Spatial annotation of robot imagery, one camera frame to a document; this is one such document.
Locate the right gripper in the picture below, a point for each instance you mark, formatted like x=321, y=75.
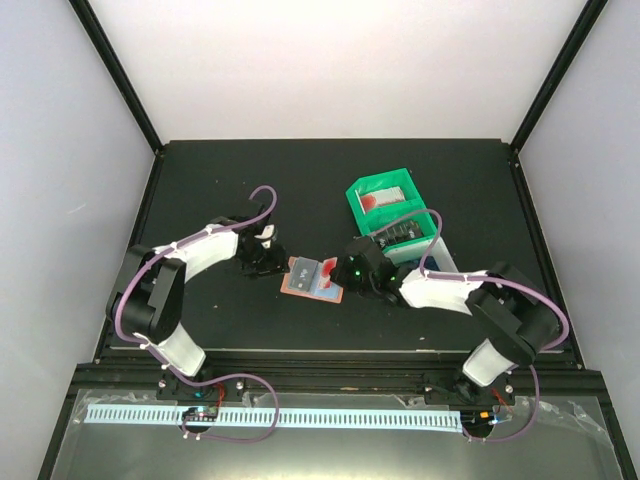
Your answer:
x=339, y=274

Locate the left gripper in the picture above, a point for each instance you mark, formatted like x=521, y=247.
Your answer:
x=276, y=264

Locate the red white credit card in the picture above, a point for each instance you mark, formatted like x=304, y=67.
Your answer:
x=325, y=286

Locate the black credit card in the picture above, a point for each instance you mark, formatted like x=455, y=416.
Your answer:
x=302, y=274

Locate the blue card stack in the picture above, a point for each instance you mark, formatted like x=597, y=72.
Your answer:
x=435, y=264

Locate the green and white card bin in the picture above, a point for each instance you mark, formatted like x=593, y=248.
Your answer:
x=376, y=221

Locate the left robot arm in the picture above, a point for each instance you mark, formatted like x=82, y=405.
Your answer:
x=146, y=303

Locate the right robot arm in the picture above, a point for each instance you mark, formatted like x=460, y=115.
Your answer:
x=517, y=320

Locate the black card stack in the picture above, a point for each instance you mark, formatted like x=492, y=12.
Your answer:
x=398, y=234

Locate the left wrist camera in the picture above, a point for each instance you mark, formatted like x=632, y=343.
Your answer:
x=267, y=236

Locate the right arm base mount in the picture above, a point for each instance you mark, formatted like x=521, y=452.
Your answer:
x=453, y=388

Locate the white slotted cable duct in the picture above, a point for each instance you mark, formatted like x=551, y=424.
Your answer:
x=292, y=418

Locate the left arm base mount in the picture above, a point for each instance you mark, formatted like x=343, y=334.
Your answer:
x=203, y=403

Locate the left black frame post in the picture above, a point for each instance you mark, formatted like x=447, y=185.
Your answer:
x=100, y=41

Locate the black frame post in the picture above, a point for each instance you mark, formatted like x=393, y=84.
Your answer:
x=571, y=47
x=100, y=41

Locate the right black frame post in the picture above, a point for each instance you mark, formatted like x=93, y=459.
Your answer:
x=571, y=47

